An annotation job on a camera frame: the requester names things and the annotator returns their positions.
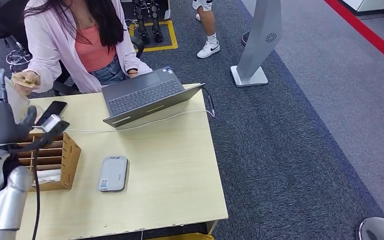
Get person's right hand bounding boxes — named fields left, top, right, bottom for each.
left=12, top=70, right=42, bottom=97

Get person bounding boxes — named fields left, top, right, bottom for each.
left=191, top=0, right=221, bottom=60
left=11, top=0, right=154, bottom=98

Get white room key card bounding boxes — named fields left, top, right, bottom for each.
left=36, top=176, right=62, bottom=184
left=36, top=169, right=62, bottom=178

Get wooden slotted card organizer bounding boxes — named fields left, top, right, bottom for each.
left=14, top=131, right=82, bottom=192

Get grey card reader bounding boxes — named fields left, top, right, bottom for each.
left=98, top=155, right=129, bottom=193

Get white monitor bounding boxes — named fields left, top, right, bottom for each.
left=0, top=55, right=31, bottom=124

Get grey open laptop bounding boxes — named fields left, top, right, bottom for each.
left=101, top=66, right=206, bottom=129

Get black smartphone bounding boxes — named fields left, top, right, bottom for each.
left=34, top=100, right=69, bottom=127

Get black robot legs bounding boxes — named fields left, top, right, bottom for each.
left=132, top=0, right=164, bottom=46

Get round floor stand base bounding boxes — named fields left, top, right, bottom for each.
left=240, top=31, right=252, bottom=47

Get silver kiosk stand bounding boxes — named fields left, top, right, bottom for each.
left=230, top=0, right=284, bottom=88

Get tan wooden desk leg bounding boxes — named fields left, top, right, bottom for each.
left=206, top=220, right=219, bottom=237

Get white cabinet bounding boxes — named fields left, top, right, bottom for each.
left=337, top=0, right=384, bottom=17

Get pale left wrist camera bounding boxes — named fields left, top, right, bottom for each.
left=29, top=114, right=71, bottom=148

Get thin white cable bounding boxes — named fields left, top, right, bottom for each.
left=32, top=109, right=217, bottom=133

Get black laptop power cable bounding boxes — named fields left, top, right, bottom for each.
left=201, top=86, right=217, bottom=117

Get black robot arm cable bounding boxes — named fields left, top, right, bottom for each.
left=31, top=147, right=42, bottom=240

